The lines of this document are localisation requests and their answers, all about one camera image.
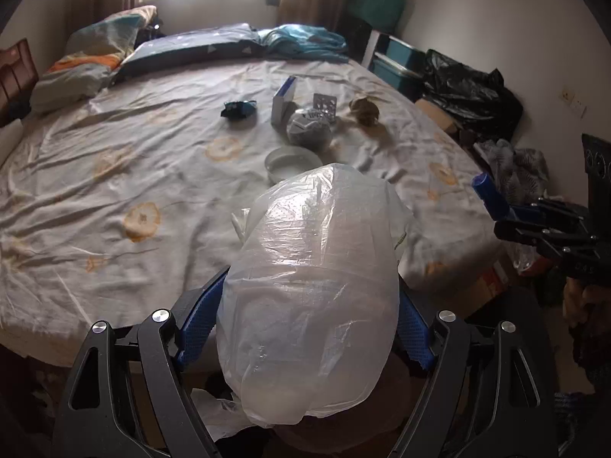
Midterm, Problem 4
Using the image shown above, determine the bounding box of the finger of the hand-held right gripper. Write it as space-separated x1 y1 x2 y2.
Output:
494 219 598 261
472 174 589 231

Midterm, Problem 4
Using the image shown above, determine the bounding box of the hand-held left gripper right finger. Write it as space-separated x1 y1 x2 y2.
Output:
386 289 559 458

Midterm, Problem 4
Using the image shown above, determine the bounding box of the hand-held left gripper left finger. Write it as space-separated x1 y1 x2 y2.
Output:
52 267 231 458

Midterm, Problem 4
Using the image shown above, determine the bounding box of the clear plastic bag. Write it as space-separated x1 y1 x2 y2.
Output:
216 163 414 428

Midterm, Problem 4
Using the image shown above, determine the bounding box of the brown paper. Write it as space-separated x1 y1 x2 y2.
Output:
348 97 381 127

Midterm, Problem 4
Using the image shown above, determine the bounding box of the white round bowl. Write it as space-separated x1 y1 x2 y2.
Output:
265 146 322 185

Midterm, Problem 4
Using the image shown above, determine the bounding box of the silver blister pack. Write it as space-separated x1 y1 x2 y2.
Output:
312 94 339 123

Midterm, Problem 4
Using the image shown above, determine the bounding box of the printed white plastic bag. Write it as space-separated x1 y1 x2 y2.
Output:
286 107 333 152

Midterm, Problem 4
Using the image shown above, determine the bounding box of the dark candy wrapper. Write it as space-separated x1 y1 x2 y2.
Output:
220 98 259 123

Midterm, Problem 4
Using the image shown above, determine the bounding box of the blue white medicine box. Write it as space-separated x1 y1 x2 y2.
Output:
270 76 298 127

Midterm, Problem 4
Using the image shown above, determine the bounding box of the person's right hand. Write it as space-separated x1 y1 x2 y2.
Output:
562 279 611 327

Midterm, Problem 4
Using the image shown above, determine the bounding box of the patterned grey cloth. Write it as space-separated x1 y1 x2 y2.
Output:
477 139 551 202

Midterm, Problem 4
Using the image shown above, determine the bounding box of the cardboard box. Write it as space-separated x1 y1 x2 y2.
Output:
446 248 522 316
414 98 465 137

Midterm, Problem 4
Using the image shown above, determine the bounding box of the black garbage bag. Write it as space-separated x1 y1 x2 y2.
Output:
422 49 524 142

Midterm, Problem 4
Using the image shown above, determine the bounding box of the teal storage box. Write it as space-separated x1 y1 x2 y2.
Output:
371 35 427 95

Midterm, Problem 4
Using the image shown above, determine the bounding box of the teal cloth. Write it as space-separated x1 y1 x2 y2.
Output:
348 0 407 30

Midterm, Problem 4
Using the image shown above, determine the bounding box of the teal blanket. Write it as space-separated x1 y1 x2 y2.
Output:
260 24 350 63

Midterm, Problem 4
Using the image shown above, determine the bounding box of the dark blue triangle print pillow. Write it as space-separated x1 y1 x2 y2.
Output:
113 23 266 85

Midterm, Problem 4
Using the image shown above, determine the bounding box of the striped orange grey pillow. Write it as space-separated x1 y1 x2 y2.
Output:
29 6 158 115

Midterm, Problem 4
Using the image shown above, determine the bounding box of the wooden headboard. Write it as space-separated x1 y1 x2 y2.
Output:
0 38 40 127

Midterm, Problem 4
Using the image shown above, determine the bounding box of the wall socket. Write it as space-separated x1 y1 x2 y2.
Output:
560 87 589 120

